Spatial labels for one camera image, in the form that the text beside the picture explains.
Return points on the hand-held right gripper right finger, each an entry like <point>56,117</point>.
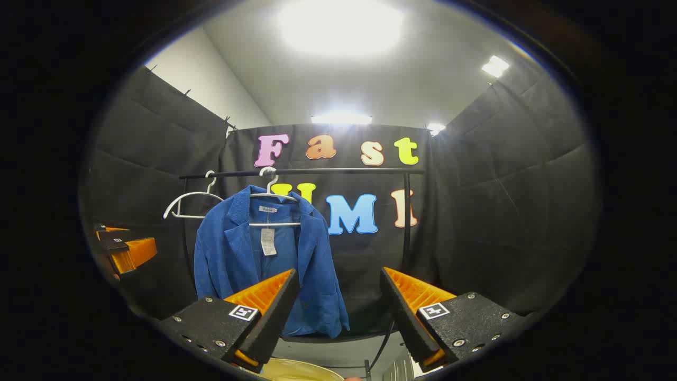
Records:
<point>404,317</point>

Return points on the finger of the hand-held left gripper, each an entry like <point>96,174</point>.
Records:
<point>108,234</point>
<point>113,246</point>

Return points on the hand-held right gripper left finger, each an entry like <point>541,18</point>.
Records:
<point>275,317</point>

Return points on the cream laundry hamper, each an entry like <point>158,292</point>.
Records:
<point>301,371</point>

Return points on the white plastic hanger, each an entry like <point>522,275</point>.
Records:
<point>272,185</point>
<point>185,195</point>

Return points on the black metal clothes rack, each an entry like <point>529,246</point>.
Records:
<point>344,171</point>

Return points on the black backdrop cloth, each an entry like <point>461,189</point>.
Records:
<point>502,211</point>

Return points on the large ceiling light panel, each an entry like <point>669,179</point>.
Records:
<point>341,26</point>

